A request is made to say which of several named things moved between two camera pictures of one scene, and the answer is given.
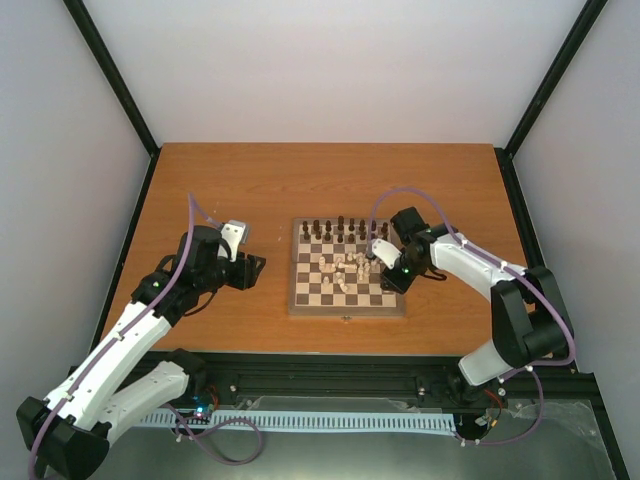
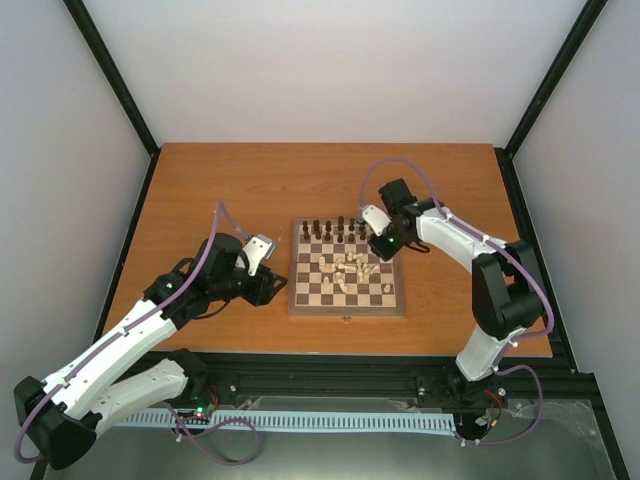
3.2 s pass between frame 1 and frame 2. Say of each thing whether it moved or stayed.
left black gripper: moved
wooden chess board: stayed
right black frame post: stayed
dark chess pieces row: stayed
